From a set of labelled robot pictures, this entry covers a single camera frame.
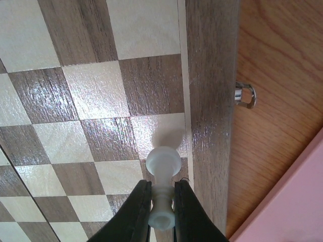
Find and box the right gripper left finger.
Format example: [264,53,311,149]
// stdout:
[89,179,152,242]

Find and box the white queen chess piece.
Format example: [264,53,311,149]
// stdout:
[146,146,182,231]

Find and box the pink rubber tray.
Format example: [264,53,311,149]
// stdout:
[230,131,322,241]

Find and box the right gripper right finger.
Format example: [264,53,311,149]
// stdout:
[174,179,228,241]

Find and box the metal board clasp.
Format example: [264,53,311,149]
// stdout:
[235,82,256,109]

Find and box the wooden folding chess board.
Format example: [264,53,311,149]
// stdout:
[1,1,239,241]

